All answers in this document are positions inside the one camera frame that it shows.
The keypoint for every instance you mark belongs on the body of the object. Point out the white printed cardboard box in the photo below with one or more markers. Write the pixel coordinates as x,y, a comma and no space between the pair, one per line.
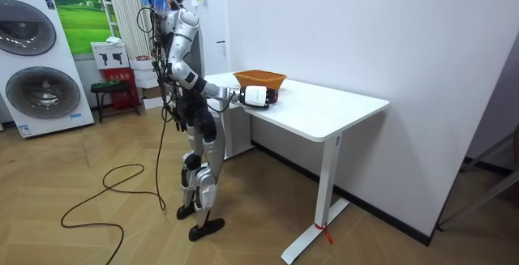
109,55

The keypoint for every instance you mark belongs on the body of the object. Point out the white crumpled item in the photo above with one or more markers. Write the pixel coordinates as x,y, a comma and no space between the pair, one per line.
113,39

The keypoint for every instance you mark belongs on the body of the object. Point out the orange woven basket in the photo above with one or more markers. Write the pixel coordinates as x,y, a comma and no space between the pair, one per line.
259,79

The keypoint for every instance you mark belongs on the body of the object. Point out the red cabinet box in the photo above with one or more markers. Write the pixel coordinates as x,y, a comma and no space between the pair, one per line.
120,91

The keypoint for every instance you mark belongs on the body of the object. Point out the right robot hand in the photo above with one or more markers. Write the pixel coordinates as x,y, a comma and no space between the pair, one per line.
255,95

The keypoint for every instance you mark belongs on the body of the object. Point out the green landscape wall poster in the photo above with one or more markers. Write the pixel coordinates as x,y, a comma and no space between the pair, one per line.
77,14

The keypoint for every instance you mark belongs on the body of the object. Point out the dark red round object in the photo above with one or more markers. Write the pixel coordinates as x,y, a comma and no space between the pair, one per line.
273,95

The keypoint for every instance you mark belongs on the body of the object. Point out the white desk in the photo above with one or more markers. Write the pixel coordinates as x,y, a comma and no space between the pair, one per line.
308,111

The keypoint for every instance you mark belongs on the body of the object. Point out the black low stool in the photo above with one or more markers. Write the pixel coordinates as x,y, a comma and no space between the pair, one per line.
115,95

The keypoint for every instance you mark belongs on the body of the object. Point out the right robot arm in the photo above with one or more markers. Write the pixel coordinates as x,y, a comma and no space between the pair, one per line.
183,70

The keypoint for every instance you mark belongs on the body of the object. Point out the grey metal stand legs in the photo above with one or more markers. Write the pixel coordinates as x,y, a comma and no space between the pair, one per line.
478,192

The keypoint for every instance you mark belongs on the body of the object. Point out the white stacked boxes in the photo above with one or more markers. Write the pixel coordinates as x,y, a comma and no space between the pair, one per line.
147,80

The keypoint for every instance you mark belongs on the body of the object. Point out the white washing machine tower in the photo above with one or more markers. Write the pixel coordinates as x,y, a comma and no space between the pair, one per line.
38,70

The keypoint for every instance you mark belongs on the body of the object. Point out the small red bowl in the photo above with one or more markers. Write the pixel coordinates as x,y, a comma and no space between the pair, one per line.
142,58

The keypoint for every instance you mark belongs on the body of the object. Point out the robot legs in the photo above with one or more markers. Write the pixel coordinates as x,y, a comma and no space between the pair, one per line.
207,163

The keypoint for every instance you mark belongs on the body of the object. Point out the green coiled item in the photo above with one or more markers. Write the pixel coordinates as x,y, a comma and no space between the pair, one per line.
106,84

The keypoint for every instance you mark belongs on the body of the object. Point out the robot body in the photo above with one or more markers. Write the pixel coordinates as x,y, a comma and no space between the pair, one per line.
177,34

